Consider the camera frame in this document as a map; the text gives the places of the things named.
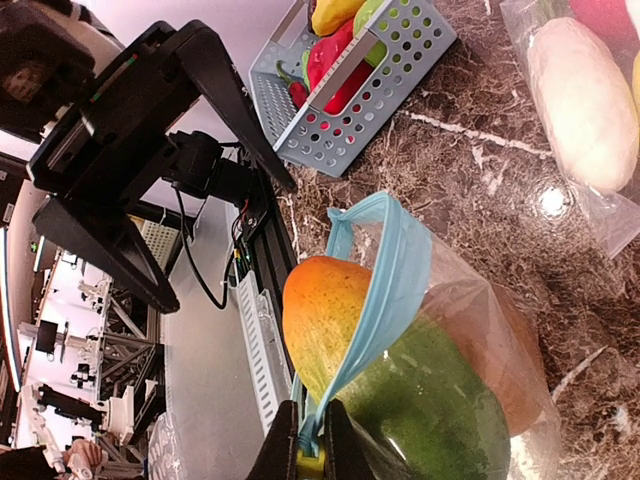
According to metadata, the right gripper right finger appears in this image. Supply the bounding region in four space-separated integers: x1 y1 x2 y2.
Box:
324 399 375 480

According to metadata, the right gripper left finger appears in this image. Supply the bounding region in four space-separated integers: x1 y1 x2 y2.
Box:
252 400 298 480

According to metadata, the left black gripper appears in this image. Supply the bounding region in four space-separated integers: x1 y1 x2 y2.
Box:
27 20 296 314

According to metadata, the orange toy carrot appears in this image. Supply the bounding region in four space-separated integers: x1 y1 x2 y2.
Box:
282 256 511 479

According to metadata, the small clear zip bag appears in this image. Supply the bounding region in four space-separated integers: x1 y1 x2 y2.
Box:
289 190 562 480

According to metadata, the light blue plastic basket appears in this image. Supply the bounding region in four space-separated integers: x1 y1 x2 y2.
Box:
249 1 456 177

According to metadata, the brown toy potato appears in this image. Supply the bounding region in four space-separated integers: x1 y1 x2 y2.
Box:
446 284 547 437

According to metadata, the large clear zip bag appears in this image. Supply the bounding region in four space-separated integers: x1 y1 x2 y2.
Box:
500 1 639 257

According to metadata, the large red toy apple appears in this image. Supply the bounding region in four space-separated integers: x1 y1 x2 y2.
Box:
568 0 639 49

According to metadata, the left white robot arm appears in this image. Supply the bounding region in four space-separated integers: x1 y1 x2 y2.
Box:
27 20 295 314

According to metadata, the small red toy chili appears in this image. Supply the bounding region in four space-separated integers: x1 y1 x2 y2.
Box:
276 60 309 109

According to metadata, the red toy bell pepper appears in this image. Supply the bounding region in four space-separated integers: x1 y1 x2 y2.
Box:
301 18 376 115

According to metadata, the yellow toy lemon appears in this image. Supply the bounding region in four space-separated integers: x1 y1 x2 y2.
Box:
311 0 365 37

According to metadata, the white slotted cable duct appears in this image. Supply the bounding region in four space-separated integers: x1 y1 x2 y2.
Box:
235 271 292 436

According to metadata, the black front frame rail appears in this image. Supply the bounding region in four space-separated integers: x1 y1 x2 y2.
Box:
233 164 297 377

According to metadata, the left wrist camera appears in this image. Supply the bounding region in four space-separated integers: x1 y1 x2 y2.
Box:
1 1 124 144

